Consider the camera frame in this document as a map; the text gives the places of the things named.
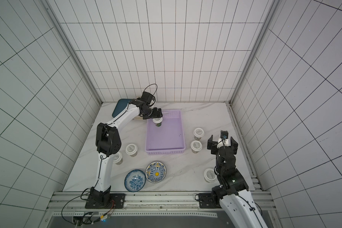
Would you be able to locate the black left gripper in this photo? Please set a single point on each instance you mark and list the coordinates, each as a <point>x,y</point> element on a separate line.
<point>155,115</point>

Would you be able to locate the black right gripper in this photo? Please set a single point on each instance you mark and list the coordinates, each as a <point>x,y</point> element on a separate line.
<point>212,145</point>

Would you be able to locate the green yogurt cup white lid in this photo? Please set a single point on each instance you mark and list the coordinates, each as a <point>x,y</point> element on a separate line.
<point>157,121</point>

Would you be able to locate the purple perforated plastic basket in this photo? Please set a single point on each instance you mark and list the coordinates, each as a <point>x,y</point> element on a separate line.
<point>167,138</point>

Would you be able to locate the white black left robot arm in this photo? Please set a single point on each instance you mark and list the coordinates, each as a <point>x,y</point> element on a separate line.
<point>108,143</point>

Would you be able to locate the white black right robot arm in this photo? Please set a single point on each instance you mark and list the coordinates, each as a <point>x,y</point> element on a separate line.
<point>233,194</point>

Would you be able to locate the beige folded cloth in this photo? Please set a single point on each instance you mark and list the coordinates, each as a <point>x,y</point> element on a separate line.
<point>138,117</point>

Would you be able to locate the dark teal plastic tray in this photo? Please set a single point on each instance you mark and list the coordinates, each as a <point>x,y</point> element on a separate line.
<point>122,106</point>

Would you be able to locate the yellow blue patterned plate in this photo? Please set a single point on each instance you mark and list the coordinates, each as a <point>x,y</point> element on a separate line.
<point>155,172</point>

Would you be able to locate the blue patterned bowl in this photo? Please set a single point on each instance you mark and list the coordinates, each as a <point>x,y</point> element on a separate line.
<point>135,180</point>

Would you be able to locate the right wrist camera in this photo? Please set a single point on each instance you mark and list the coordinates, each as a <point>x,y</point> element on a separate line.
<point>224,135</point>

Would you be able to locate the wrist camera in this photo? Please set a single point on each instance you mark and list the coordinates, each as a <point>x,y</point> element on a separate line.
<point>224,135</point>
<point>148,98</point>

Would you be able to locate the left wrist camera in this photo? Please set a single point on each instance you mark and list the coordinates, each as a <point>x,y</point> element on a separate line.
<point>148,98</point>

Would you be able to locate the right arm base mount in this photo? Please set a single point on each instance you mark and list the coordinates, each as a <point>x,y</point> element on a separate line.
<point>208,201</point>

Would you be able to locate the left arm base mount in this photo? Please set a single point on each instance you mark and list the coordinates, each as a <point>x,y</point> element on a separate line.
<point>106,201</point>

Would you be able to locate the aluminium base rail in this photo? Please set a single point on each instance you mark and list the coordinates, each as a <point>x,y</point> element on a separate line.
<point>71,206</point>

